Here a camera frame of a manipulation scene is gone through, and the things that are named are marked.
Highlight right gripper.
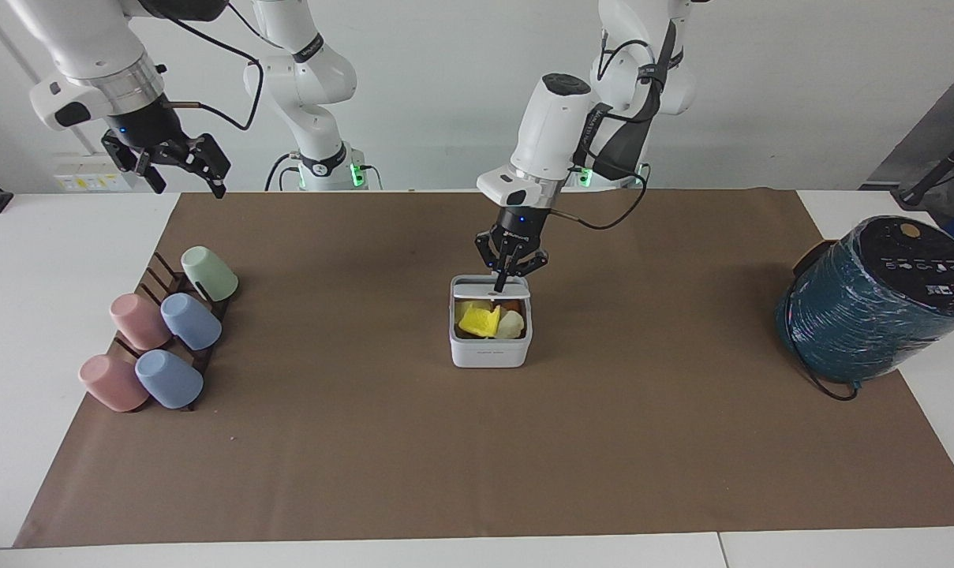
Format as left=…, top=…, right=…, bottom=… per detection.
left=101, top=95, right=232, bottom=199

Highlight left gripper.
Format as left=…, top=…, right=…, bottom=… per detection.
left=476, top=203, right=556, bottom=295

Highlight white trash can with lid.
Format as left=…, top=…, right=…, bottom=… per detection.
left=449, top=274, right=534, bottom=369

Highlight yellow crumpled paper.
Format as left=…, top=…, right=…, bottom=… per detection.
left=458, top=304, right=503, bottom=339

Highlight dark brown cup rack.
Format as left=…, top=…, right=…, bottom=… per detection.
left=110, top=252, right=238, bottom=412

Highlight green cup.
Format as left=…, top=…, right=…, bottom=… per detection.
left=181, top=246, right=239, bottom=303

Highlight blue cup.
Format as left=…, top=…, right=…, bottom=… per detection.
left=160, top=293, right=223, bottom=351
left=135, top=349, right=204, bottom=409

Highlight pink cup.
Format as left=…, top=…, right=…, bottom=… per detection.
left=79, top=354, right=149, bottom=413
left=110, top=293, right=171, bottom=351

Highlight white wall socket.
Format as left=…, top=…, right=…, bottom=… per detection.
left=52, top=154, right=131, bottom=193

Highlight teal cord spool in wrap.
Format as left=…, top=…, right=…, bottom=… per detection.
left=775, top=215, right=954, bottom=386

